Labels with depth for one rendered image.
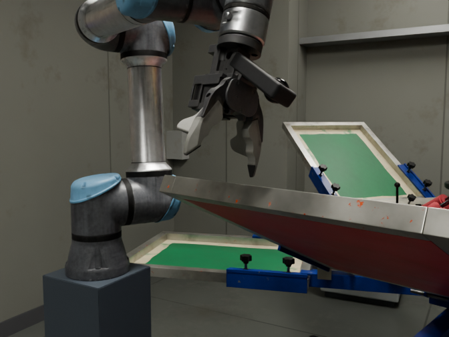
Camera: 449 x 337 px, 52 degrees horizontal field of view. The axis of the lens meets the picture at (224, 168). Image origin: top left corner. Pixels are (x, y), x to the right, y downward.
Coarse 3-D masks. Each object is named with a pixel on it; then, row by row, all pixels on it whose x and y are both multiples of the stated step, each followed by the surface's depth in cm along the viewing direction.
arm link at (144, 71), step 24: (168, 24) 113; (120, 48) 111; (144, 48) 111; (168, 48) 116; (144, 72) 112; (144, 96) 112; (144, 120) 113; (144, 144) 113; (144, 168) 112; (168, 168) 115; (144, 192) 111; (144, 216) 112; (168, 216) 116
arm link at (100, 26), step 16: (96, 0) 101; (112, 0) 83; (128, 0) 72; (144, 0) 72; (160, 0) 73; (176, 0) 74; (192, 0) 76; (80, 16) 100; (96, 16) 92; (112, 16) 85; (128, 16) 80; (144, 16) 74; (160, 16) 76; (176, 16) 77; (80, 32) 102; (96, 32) 98; (112, 32) 94; (96, 48) 111; (112, 48) 110
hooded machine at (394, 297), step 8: (320, 288) 414; (328, 288) 410; (328, 296) 414; (336, 296) 411; (344, 296) 408; (352, 296) 405; (360, 296) 399; (368, 296) 395; (376, 296) 392; (384, 296) 390; (392, 296) 387; (376, 304) 397; (384, 304) 394; (392, 304) 391
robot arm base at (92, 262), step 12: (72, 240) 108; (84, 240) 106; (96, 240) 106; (108, 240) 107; (120, 240) 111; (72, 252) 107; (84, 252) 106; (96, 252) 106; (108, 252) 107; (120, 252) 109; (72, 264) 106; (84, 264) 105; (96, 264) 106; (108, 264) 106; (120, 264) 108; (72, 276) 106; (84, 276) 105; (96, 276) 105; (108, 276) 106
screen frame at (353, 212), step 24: (168, 192) 95; (192, 192) 91; (216, 192) 87; (240, 192) 83; (264, 192) 79; (288, 192) 76; (216, 216) 109; (288, 216) 78; (312, 216) 72; (336, 216) 69; (360, 216) 67; (384, 216) 64; (408, 216) 62; (432, 216) 60; (432, 240) 62
